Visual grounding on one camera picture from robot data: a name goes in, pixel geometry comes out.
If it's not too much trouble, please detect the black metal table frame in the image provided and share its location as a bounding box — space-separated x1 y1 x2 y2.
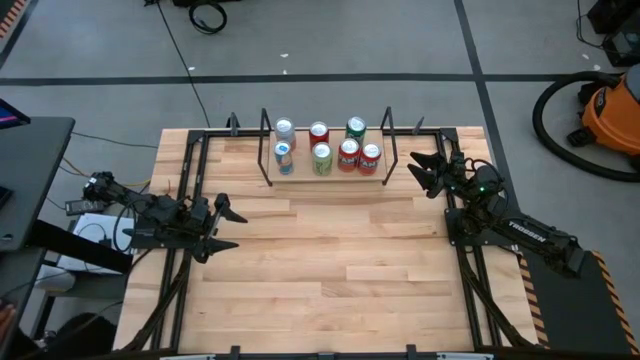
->
119 112 541 360

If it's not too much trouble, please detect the black desk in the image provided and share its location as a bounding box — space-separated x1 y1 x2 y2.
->
0 116 77 253

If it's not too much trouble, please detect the thin black floor cable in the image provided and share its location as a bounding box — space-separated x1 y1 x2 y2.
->
69 130 160 150

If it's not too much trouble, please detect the long black floor cable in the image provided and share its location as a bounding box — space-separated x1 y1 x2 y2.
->
143 0 212 129

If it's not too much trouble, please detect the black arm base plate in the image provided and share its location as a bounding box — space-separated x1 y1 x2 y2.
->
122 209 202 251
443 206 537 249

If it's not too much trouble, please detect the black power adapter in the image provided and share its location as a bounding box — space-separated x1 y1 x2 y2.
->
64 198 107 217

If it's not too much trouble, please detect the dark green soda can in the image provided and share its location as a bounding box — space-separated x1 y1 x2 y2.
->
344 115 368 146

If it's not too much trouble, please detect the laptop screen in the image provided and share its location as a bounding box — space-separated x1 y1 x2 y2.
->
0 98 32 131

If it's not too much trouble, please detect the pale green soda can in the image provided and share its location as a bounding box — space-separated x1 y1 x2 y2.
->
310 142 335 177

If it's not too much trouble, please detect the coiled black cable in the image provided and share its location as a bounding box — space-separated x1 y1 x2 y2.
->
187 0 229 36

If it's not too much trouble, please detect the plain red soda can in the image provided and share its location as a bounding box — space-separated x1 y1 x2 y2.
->
307 120 331 150

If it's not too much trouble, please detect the red Fanta strawberry can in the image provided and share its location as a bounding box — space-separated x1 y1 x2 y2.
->
357 142 384 177
337 137 362 174

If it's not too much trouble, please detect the yellow cable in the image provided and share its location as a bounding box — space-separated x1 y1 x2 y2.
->
59 156 152 190

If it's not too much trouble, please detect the blue tall slim can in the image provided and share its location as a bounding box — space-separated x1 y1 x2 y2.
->
272 140 295 176

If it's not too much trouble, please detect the white box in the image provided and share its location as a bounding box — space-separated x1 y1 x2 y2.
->
56 213 137 275

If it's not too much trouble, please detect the black mat with hazard stripes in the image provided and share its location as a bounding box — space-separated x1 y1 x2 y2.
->
517 249 640 357

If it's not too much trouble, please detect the silver can top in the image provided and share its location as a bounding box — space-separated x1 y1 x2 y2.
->
273 116 298 151

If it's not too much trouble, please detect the orange shop vacuum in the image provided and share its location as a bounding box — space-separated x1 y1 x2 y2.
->
531 69 640 183
566 63 640 172

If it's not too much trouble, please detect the black equipment case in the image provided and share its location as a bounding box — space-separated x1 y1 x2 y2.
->
585 0 640 69

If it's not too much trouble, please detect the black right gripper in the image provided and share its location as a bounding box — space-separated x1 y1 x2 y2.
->
405 150 477 200

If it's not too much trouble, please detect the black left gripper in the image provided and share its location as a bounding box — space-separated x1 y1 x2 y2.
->
183 192 249 265

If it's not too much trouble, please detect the person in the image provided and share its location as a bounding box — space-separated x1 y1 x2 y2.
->
47 310 120 360

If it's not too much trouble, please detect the black diagonal beam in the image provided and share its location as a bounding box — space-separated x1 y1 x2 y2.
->
27 218 135 275

